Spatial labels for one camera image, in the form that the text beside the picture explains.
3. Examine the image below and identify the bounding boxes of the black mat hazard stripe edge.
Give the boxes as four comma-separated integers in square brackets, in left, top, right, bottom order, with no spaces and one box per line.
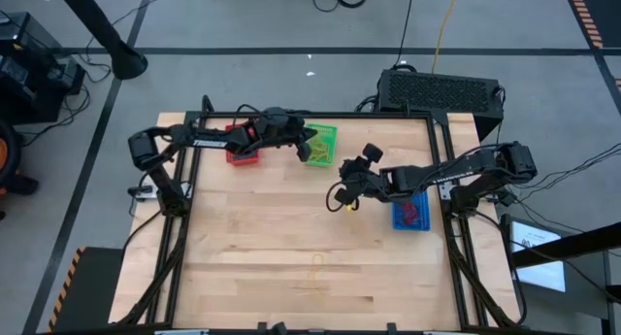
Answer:
[47,246,125,334]

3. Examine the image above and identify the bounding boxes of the black orange hazard floor strip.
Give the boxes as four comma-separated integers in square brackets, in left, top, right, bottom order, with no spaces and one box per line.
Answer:
[561,0,621,50]

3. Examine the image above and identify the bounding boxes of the black equipment cart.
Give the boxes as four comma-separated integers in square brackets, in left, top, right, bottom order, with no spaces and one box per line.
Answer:
[0,12,86,125]

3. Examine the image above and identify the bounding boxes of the blue plastic basket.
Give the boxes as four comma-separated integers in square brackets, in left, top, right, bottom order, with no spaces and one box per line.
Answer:
[391,188,432,233]

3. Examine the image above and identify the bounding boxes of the orange black wheeled device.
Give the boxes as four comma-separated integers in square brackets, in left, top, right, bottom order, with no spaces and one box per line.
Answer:
[0,116,40,198]

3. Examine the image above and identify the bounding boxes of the green plastic basket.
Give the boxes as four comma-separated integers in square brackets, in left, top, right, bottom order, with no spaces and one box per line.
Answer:
[303,122,339,169]

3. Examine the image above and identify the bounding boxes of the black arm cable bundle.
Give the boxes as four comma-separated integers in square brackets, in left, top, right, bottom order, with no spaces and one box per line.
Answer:
[499,143,621,215]

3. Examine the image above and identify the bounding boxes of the yellow floor cable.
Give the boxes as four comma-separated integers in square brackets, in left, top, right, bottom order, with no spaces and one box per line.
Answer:
[430,0,465,74]

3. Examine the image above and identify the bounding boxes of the black pole stand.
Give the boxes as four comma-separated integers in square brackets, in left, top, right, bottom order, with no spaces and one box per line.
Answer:
[50,0,149,82]

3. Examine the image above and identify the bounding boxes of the black aluminium table frame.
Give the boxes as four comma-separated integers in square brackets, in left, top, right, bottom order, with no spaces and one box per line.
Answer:
[114,94,528,332]

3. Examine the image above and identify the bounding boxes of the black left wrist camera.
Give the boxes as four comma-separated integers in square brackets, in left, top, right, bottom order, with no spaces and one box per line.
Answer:
[264,106,291,125]

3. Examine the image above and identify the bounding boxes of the black metal beam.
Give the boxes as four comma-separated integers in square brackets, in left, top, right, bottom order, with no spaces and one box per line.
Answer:
[511,221,621,269]

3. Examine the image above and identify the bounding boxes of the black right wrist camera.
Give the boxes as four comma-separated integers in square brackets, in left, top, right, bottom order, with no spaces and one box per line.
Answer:
[361,142,384,165]

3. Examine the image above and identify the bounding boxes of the long black floor cable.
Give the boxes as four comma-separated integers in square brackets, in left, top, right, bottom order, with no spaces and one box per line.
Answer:
[391,0,417,69]

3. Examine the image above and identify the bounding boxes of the black perforated computer case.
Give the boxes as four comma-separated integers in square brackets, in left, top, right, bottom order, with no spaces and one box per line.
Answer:
[376,68,506,143]

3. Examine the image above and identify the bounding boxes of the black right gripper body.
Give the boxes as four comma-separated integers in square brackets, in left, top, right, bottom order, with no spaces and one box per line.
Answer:
[338,158,392,201]

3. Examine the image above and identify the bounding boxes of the red plastic basket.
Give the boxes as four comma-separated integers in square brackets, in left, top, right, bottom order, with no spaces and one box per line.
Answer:
[224,123,260,167]

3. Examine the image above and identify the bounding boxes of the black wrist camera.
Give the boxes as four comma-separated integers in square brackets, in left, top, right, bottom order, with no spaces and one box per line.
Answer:
[264,106,291,125]
[361,142,384,165]

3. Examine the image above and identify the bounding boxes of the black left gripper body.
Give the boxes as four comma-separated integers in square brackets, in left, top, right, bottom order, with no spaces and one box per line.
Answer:
[248,122,318,148]

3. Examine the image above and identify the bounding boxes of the thin black floor cables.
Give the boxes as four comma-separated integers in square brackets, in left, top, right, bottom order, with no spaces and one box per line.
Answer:
[18,50,115,150]

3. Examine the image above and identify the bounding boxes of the computer monitor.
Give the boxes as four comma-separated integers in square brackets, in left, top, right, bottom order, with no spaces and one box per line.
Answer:
[499,213,569,295]

